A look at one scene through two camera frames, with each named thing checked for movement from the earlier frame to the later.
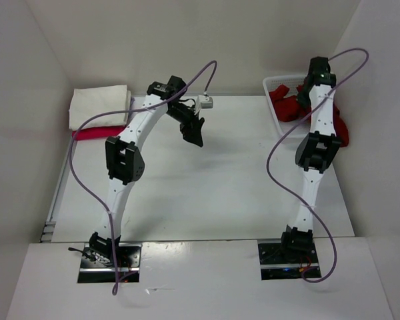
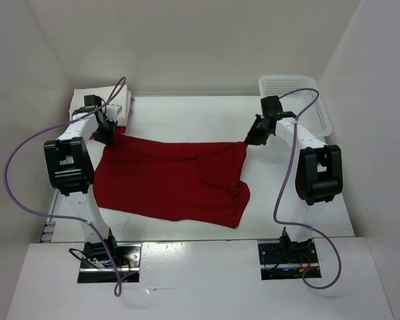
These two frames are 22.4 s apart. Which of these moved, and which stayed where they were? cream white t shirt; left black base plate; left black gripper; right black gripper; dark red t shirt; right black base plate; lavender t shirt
Moved: dark red t shirt; left black gripper; right black gripper
Stayed: lavender t shirt; right black base plate; left black base plate; cream white t shirt
